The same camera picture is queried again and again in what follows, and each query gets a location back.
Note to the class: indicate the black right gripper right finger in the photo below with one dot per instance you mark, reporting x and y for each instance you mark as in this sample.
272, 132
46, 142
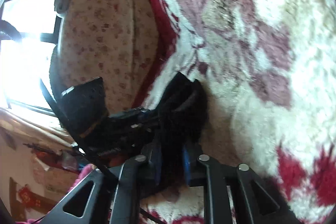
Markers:
202, 170

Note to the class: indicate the window with dark frame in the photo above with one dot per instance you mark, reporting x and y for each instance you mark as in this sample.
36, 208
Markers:
29, 34

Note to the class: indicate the black knit pants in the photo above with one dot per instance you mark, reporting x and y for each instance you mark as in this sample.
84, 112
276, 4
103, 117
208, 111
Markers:
181, 113

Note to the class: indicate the grey fleece blanket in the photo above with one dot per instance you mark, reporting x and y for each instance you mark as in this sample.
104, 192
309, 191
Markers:
57, 87

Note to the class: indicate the white red floral plush blanket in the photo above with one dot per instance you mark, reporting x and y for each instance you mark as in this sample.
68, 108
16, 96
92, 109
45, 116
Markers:
268, 68

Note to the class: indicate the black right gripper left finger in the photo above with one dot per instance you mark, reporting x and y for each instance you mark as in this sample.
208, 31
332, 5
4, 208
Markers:
138, 178

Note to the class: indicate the cream floral quilt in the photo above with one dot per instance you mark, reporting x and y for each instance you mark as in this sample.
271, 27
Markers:
113, 39

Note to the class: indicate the red paper wall decoration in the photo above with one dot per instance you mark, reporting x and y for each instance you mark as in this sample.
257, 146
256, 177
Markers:
29, 199

